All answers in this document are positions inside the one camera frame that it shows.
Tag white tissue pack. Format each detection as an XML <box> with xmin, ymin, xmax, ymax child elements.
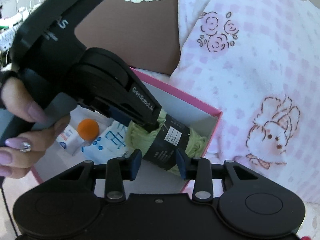
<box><xmin>56</xmin><ymin>125</ymin><xmax>84</xmax><ymax>155</ymax></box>

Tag bear print bed sheet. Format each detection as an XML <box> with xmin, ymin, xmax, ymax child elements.
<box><xmin>0</xmin><ymin>171</ymin><xmax>39</xmax><ymax>240</ymax></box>

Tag person's hand, pink nails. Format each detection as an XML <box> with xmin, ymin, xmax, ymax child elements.
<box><xmin>1</xmin><ymin>76</ymin><xmax>71</xmax><ymax>179</ymax></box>

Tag patterned grey bedside table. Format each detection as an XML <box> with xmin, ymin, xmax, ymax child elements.
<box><xmin>1</xmin><ymin>0</ymin><xmax>33</xmax><ymax>52</ymax></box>

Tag green yarn ball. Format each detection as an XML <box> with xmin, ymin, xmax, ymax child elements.
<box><xmin>125</xmin><ymin>110</ymin><xmax>207</xmax><ymax>175</ymax></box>

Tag orange ball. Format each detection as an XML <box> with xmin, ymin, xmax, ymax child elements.
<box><xmin>76</xmin><ymin>119</ymin><xmax>99</xmax><ymax>141</ymax></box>

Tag clear plastic white pack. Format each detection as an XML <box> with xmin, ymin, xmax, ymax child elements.
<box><xmin>70</xmin><ymin>106</ymin><xmax>113</xmax><ymax>129</ymax></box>

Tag pink checked white quilt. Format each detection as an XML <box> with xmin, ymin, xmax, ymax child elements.
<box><xmin>170</xmin><ymin>0</ymin><xmax>320</xmax><ymax>204</ymax></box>

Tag brown cloud pillow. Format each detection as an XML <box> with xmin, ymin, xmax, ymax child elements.
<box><xmin>75</xmin><ymin>0</ymin><xmax>180</xmax><ymax>75</ymax></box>

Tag blue white wipes pack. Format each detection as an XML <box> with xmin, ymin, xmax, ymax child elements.
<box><xmin>81</xmin><ymin>121</ymin><xmax>133</xmax><ymax>164</ymax></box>

